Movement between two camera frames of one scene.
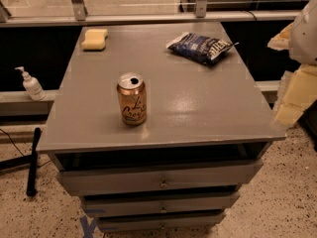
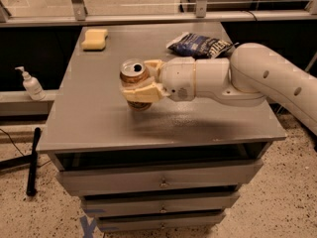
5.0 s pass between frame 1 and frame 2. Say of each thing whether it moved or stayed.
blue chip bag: stayed
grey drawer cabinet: stayed
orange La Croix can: moved
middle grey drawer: stayed
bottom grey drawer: stayed
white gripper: moved
